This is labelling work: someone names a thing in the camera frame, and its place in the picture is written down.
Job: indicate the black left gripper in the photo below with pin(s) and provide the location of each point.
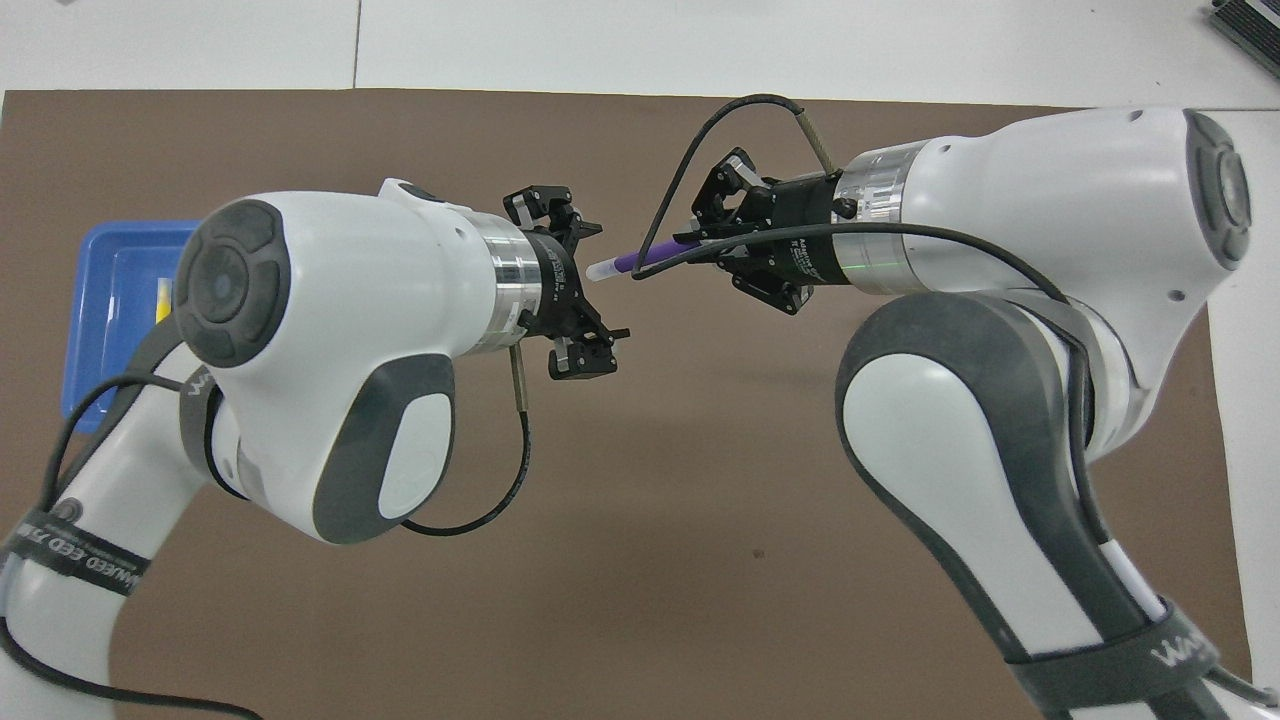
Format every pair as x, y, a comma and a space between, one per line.
558, 290

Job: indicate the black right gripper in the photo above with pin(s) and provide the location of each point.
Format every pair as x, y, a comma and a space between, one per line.
805, 235

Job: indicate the purple pen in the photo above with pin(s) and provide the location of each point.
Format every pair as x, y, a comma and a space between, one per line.
625, 262

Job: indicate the yellow pen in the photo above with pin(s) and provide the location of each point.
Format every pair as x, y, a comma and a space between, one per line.
163, 305

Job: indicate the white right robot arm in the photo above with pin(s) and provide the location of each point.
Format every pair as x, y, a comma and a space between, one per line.
1000, 200

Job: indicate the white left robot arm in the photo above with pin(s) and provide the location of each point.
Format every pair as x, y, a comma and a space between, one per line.
350, 320

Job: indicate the blue plastic tray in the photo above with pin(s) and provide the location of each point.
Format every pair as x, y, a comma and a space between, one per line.
110, 300

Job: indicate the brown table mat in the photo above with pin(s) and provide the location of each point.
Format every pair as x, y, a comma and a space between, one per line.
650, 480

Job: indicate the grey ribbed device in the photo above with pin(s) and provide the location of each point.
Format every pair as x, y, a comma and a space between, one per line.
1250, 25

